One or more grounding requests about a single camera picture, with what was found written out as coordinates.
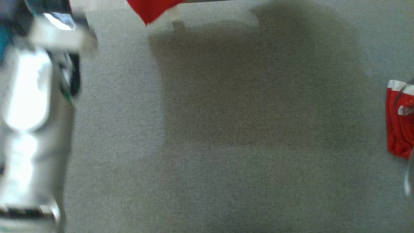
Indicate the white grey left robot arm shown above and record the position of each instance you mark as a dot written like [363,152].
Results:
[29,97]

